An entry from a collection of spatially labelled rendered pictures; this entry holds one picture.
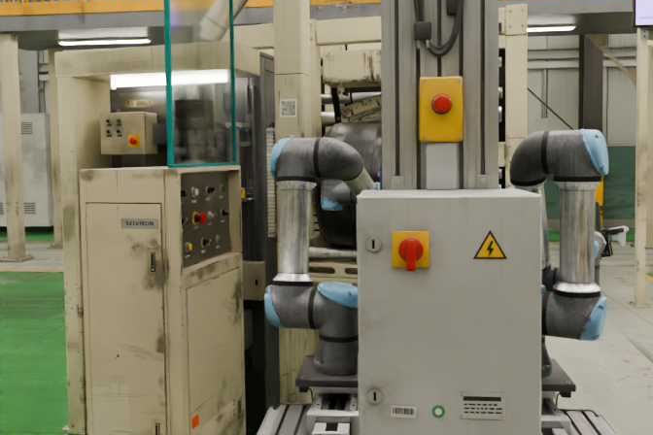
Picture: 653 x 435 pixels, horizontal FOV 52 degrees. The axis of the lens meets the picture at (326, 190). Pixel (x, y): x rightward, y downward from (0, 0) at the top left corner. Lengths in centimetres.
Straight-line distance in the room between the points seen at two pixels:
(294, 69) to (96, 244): 108
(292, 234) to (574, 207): 75
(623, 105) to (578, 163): 1077
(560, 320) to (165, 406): 141
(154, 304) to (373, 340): 130
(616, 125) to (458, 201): 1127
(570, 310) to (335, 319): 60
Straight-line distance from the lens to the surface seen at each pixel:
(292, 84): 289
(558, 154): 178
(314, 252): 280
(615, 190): 1242
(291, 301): 186
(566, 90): 1229
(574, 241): 181
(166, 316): 246
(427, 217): 125
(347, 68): 310
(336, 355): 185
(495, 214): 127
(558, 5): 845
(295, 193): 188
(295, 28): 292
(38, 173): 1297
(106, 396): 266
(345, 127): 277
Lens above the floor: 131
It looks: 3 degrees down
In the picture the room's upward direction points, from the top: 1 degrees counter-clockwise
